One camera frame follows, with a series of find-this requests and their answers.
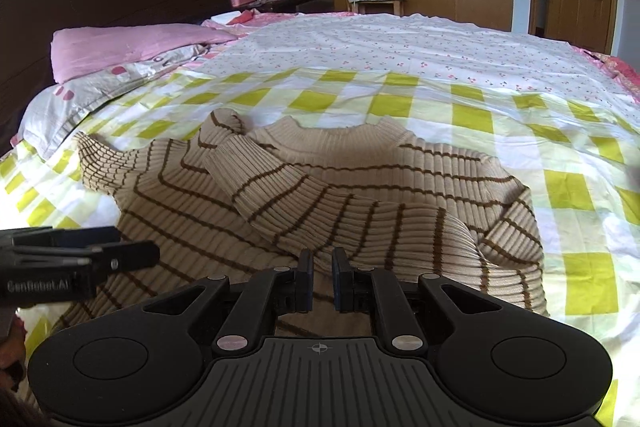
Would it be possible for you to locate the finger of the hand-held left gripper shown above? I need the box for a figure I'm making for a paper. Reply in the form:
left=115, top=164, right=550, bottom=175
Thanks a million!
left=75, top=241, right=161, bottom=272
left=10, top=227, right=122, bottom=248

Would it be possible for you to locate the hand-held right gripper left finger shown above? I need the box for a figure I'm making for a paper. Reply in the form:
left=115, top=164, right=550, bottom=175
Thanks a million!
left=142, top=249, right=314, bottom=355

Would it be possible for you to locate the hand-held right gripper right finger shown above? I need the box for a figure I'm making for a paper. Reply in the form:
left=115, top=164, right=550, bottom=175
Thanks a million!
left=331, top=248, right=503, bottom=355

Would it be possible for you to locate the beige brown-striped knit sweater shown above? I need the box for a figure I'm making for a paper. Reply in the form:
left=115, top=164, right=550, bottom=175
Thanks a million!
left=47, top=109, right=548, bottom=340

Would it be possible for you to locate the person's left hand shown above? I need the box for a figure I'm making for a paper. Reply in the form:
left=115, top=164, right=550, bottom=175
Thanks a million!
left=0, top=314, right=28, bottom=395

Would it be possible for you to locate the white printed pillow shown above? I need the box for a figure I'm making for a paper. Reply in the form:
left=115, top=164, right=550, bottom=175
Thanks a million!
left=10, top=41, right=223, bottom=158

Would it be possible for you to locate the pink pillow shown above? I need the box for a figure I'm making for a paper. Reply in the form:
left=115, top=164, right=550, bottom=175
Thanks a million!
left=51, top=23, right=239, bottom=84

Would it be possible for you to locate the green checked bed sheet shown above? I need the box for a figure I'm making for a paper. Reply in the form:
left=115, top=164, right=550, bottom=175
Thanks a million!
left=0, top=12, right=640, bottom=427

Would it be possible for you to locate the dark wooden nightstand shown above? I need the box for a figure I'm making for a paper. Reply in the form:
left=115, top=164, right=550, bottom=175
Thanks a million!
left=235, top=0, right=335, bottom=15

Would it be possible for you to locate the pink floral bed sheet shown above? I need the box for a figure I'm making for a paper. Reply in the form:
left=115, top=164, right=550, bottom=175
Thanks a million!
left=200, top=7, right=640, bottom=102

